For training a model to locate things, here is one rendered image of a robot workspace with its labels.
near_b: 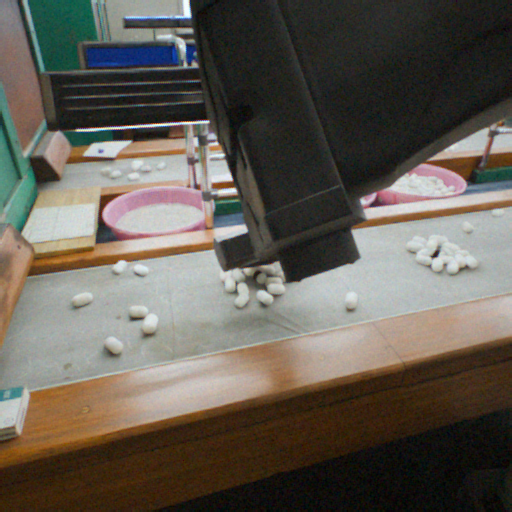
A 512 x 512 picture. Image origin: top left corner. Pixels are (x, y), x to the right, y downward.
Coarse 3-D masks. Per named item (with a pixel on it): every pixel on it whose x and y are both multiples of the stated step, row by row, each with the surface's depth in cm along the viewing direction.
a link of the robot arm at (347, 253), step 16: (320, 240) 18; (336, 240) 19; (352, 240) 19; (288, 256) 19; (304, 256) 19; (320, 256) 18; (336, 256) 18; (352, 256) 19; (288, 272) 19; (304, 272) 19; (320, 272) 18
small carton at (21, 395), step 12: (0, 396) 49; (12, 396) 49; (24, 396) 50; (0, 408) 47; (12, 408) 47; (24, 408) 49; (0, 420) 46; (12, 420) 46; (0, 432) 45; (12, 432) 46
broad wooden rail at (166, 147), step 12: (132, 144) 145; (144, 144) 145; (156, 144) 145; (168, 144) 145; (180, 144) 145; (216, 144) 145; (72, 156) 134; (84, 156) 134; (96, 156) 135; (120, 156) 137; (132, 156) 138; (144, 156) 140
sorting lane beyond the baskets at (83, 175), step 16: (464, 144) 153; (480, 144) 153; (496, 144) 153; (128, 160) 137; (144, 160) 137; (160, 160) 137; (176, 160) 137; (64, 176) 125; (80, 176) 125; (96, 176) 125; (144, 176) 125; (160, 176) 125; (176, 176) 125
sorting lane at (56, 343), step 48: (384, 240) 91; (480, 240) 91; (48, 288) 75; (96, 288) 75; (144, 288) 75; (192, 288) 75; (288, 288) 75; (336, 288) 75; (384, 288) 75; (432, 288) 75; (480, 288) 75; (48, 336) 64; (96, 336) 64; (144, 336) 64; (192, 336) 64; (240, 336) 64; (288, 336) 64; (0, 384) 56; (48, 384) 56
